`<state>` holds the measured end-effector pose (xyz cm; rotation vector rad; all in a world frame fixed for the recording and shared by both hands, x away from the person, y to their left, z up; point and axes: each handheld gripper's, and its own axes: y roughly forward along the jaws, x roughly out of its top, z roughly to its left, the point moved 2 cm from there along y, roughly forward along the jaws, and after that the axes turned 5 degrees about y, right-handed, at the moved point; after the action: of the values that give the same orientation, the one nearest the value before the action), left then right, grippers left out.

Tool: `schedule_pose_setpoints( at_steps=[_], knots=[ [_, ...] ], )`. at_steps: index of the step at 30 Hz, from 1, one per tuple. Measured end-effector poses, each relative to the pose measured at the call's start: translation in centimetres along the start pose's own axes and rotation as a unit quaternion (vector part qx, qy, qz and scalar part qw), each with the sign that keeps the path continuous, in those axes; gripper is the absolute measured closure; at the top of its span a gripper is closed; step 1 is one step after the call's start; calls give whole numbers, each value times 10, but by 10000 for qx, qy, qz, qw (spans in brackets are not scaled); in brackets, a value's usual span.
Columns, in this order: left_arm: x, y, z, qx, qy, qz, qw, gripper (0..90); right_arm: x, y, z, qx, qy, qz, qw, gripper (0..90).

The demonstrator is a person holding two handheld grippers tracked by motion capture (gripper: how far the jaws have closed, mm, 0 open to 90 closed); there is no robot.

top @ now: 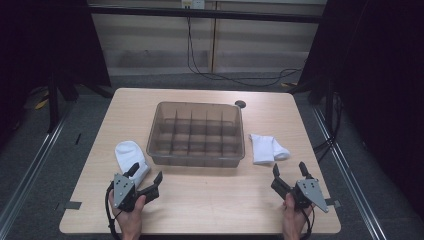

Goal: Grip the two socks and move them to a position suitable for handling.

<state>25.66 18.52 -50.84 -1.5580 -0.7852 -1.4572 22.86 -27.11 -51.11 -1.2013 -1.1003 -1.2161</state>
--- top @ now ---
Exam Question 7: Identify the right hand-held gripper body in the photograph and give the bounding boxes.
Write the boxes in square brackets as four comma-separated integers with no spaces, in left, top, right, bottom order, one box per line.
[270,177,330,214]

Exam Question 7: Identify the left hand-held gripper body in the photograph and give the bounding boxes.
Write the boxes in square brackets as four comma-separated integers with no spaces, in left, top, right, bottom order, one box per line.
[113,173,159,213]

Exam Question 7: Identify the white sock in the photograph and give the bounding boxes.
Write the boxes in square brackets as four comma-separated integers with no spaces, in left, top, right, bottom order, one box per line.
[114,140,152,188]
[248,133,292,166]

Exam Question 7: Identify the grey translucent divided storage box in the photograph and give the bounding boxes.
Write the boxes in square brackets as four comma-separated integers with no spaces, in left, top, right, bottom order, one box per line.
[145,101,247,169]

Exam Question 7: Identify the person's right hand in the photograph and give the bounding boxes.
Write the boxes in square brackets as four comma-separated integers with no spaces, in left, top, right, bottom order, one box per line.
[282,192,315,240]

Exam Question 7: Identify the person's left hand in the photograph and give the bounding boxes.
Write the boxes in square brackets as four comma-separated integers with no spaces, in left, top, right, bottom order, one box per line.
[108,194,147,240]

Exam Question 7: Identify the black metal stand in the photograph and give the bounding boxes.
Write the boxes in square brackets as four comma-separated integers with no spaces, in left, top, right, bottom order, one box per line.
[45,71,115,135]
[289,74,338,134]

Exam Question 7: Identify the dark curtain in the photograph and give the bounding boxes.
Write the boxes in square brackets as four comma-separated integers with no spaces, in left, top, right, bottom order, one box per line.
[297,0,424,212]
[0,0,112,149]

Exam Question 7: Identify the black horizontal bar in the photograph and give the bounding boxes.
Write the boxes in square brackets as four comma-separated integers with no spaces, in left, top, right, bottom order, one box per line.
[87,5,324,25]

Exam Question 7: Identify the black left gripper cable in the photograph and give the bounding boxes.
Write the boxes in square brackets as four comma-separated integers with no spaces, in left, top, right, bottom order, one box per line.
[104,181,122,240]

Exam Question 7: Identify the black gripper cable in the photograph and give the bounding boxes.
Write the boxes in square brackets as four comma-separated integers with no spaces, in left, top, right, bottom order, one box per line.
[299,206,316,240]
[104,181,122,240]

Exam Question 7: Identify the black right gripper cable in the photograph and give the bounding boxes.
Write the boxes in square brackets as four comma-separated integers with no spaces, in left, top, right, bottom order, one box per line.
[299,206,316,240]

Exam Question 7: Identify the black cable bundle by stand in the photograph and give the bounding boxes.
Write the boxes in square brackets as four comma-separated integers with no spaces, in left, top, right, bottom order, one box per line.
[312,92,345,164]

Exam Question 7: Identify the aluminium floor rail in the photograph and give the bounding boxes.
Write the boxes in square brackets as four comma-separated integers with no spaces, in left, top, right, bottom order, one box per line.
[310,105,388,240]
[0,108,74,232]

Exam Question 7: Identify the black cable on floor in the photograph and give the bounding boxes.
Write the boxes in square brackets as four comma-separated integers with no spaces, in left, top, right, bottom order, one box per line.
[185,16,304,89]

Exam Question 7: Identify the white wall socket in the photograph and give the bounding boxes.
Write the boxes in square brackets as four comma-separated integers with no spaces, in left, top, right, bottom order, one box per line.
[180,0,206,10]

